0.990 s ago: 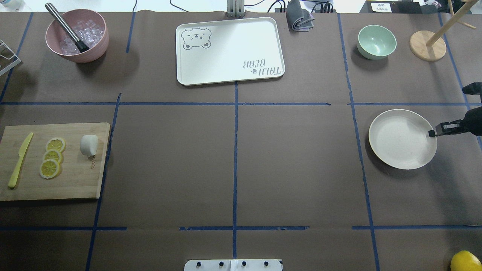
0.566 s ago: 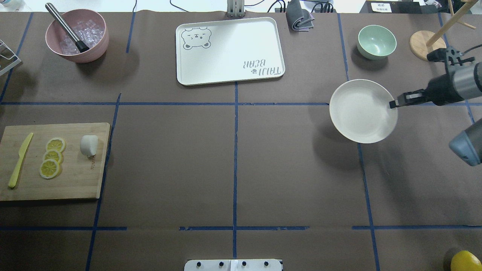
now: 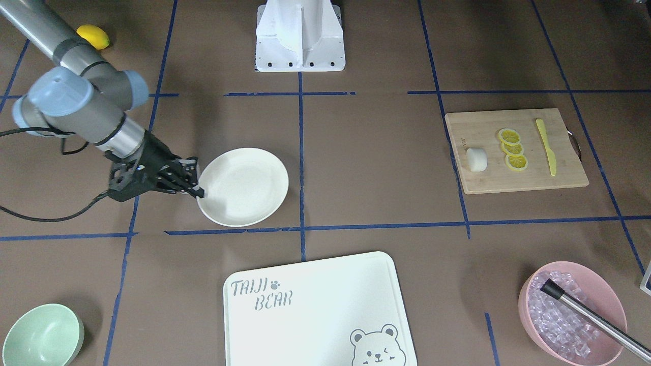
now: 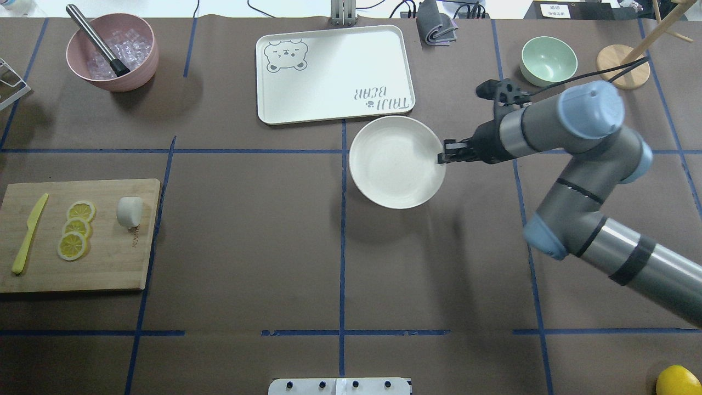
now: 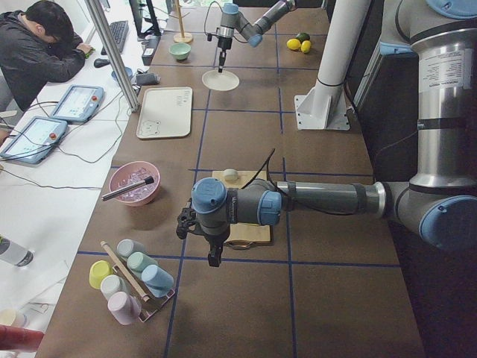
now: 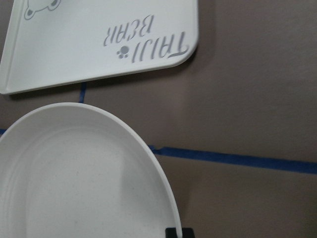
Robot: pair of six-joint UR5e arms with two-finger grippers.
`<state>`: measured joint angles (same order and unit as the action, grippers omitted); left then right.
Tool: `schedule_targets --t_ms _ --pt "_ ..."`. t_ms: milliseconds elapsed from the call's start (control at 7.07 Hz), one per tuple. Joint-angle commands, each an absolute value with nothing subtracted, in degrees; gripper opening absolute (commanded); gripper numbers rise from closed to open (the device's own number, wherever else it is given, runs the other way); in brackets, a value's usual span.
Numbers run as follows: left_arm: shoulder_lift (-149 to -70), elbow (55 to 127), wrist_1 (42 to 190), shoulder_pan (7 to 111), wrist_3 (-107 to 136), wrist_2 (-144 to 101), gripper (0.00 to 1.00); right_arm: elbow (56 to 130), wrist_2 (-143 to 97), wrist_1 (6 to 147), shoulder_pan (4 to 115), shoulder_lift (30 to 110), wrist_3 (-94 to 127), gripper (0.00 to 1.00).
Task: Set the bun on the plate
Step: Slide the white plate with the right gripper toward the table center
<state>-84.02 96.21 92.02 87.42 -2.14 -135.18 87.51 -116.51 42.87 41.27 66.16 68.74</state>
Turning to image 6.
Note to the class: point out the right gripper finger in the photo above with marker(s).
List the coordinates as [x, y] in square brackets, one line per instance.
[173, 230]

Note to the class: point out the cream round plate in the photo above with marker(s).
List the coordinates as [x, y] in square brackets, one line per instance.
[71, 170]

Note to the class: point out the white bear tray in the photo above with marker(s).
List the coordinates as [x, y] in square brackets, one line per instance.
[58, 42]

